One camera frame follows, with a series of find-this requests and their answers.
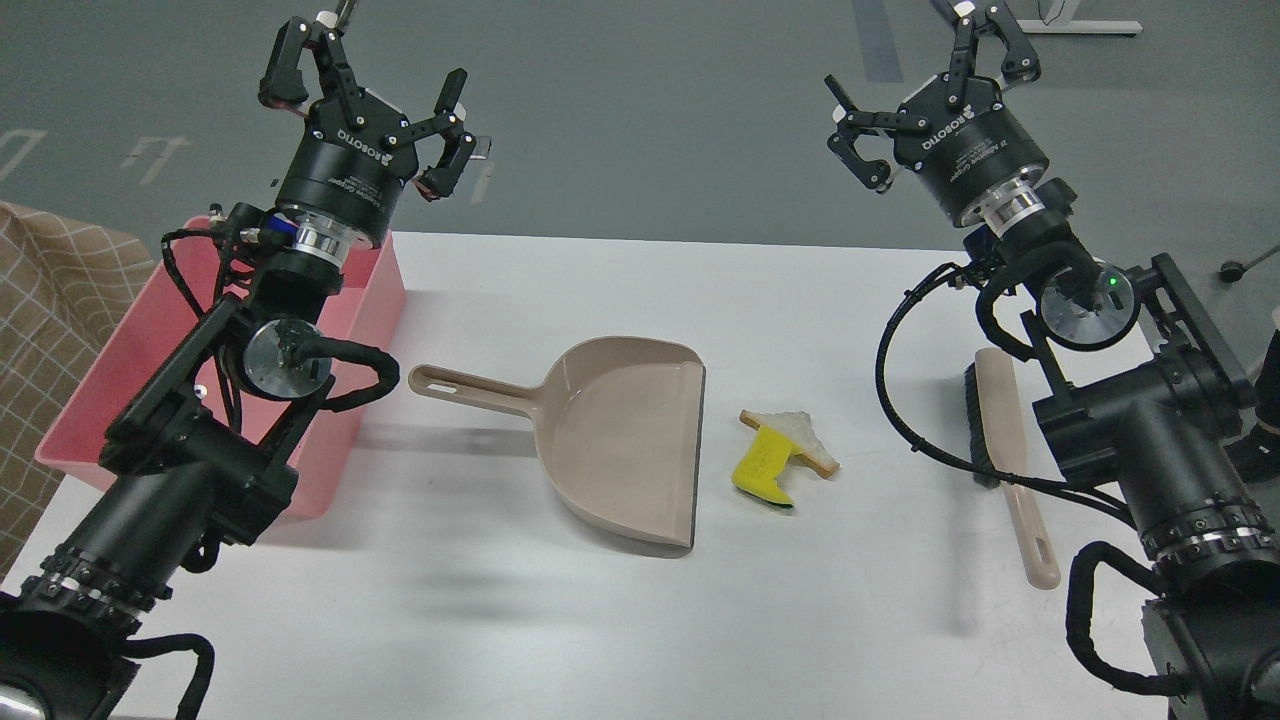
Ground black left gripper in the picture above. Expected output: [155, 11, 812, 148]
[259, 17, 477, 249]

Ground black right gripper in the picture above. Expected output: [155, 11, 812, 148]
[826, 3, 1051, 227]

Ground beige hand brush black bristles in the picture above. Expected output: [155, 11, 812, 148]
[963, 347, 1062, 591]

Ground beige plastic dustpan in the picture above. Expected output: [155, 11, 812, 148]
[407, 336, 707, 550]

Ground yellow sponge piece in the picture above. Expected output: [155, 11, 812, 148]
[730, 425, 801, 509]

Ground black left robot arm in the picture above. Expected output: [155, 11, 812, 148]
[3, 1, 477, 719]

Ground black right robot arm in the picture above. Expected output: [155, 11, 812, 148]
[826, 1, 1277, 719]

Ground pink plastic bin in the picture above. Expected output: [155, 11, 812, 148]
[35, 214, 407, 520]

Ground white table leg base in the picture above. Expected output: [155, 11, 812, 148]
[1019, 1, 1144, 38]

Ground beige checkered cloth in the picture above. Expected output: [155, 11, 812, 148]
[1, 202, 155, 571]

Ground black caster wheel leg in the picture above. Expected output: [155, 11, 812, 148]
[1216, 243, 1280, 284]

